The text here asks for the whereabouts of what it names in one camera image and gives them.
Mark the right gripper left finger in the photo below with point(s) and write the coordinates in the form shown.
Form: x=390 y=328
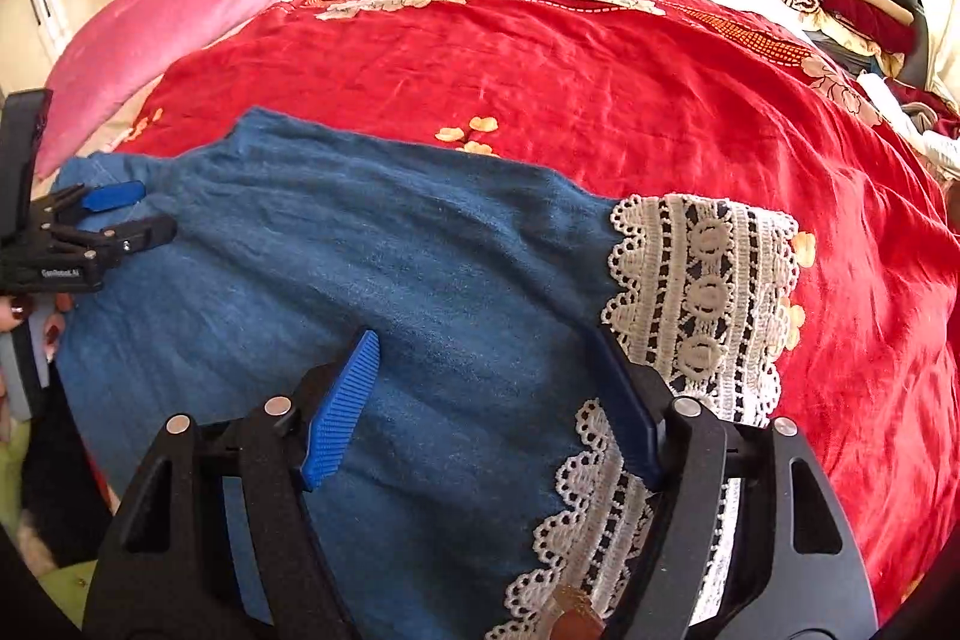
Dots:
x=213 y=538

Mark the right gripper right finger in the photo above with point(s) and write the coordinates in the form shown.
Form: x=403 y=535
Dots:
x=795 y=569

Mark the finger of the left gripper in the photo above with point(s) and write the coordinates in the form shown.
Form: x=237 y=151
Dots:
x=120 y=240
x=77 y=203

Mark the left hand red nails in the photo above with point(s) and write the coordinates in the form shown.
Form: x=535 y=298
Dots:
x=15 y=311

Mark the pink folded quilt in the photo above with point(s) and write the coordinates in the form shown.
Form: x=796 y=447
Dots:
x=123 y=47

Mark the red embroidered bedspread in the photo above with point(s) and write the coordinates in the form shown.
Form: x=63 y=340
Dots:
x=646 y=97

